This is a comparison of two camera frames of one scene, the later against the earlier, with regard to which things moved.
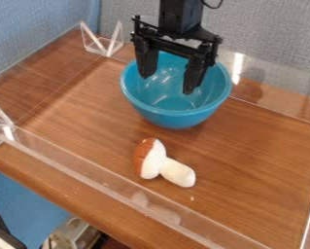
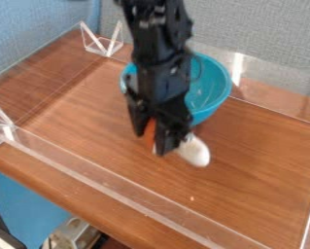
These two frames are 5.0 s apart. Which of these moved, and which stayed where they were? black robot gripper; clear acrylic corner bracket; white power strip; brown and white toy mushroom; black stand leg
Moved: black robot gripper; brown and white toy mushroom
Stayed: black stand leg; white power strip; clear acrylic corner bracket
